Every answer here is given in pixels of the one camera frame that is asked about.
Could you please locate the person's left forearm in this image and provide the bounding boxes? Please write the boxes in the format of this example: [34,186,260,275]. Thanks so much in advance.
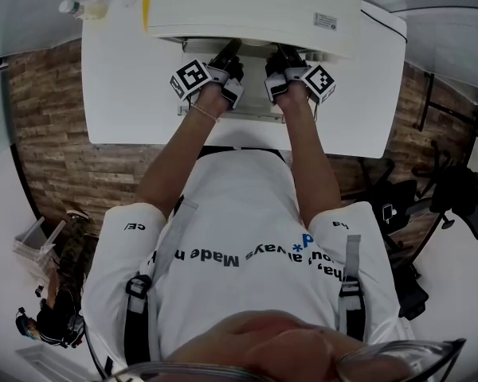
[135,82,228,219]

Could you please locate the black metal desk frame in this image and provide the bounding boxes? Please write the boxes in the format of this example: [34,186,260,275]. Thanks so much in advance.
[416,72,478,150]

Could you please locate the white microwave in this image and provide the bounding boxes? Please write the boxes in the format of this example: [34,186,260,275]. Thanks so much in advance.
[145,0,363,123]

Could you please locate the person's glasses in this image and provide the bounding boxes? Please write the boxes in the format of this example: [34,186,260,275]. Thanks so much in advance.
[103,337,469,382]

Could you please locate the person's white printed t-shirt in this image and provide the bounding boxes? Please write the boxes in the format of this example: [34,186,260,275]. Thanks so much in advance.
[81,149,413,373]

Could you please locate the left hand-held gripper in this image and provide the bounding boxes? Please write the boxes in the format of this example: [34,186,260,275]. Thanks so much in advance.
[169,37,246,110]

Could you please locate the beaded bracelet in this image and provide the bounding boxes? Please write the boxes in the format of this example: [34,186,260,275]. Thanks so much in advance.
[189,102,221,123]

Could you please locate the plastic bottle yellowish liquid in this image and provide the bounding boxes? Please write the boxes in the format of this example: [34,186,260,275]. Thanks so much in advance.
[58,0,108,21]

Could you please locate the black mesh office chair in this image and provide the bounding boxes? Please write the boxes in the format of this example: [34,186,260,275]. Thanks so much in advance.
[412,139,478,241]

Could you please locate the gray harness strap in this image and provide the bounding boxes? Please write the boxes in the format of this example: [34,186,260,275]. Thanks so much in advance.
[338,234,367,341]
[123,197,200,368]

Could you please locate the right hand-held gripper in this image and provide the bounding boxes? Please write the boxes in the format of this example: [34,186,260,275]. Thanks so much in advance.
[264,42,338,107]

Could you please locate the person's right forearm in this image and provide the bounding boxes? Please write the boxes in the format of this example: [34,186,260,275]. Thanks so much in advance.
[276,84,343,227]

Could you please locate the black bag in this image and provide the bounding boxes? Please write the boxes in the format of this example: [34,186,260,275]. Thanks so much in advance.
[398,264,430,321]

